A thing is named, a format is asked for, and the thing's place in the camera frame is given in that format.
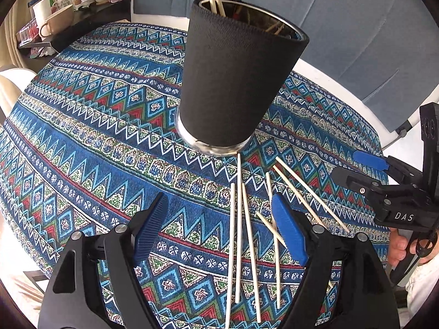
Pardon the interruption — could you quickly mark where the black cylindrical utensil holder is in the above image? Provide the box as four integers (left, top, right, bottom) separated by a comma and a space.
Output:
176, 0, 309, 156

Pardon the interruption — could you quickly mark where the beige ceramic mug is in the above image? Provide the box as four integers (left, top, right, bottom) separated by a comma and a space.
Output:
39, 4, 74, 39

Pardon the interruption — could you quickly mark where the grey-blue wall cloth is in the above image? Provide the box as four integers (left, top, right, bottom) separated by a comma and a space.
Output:
133, 0, 438, 132

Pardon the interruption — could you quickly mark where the black side shelf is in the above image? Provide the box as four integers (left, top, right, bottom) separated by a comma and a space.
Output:
18, 0, 131, 53

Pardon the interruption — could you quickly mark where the white paper towel roll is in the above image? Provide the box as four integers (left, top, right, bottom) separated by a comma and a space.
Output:
32, 0, 51, 27

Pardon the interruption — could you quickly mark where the blue patterned tablecloth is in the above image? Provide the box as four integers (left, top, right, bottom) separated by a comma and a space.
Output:
1, 23, 389, 328

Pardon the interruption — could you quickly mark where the clear pink organizer box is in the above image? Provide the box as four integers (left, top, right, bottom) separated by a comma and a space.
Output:
16, 18, 39, 45

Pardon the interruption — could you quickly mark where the short wooden chopstick on cloth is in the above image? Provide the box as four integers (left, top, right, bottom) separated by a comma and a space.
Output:
255, 212, 286, 247

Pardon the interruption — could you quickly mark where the person's right hand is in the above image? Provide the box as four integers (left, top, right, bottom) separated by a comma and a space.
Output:
388, 227, 438, 268

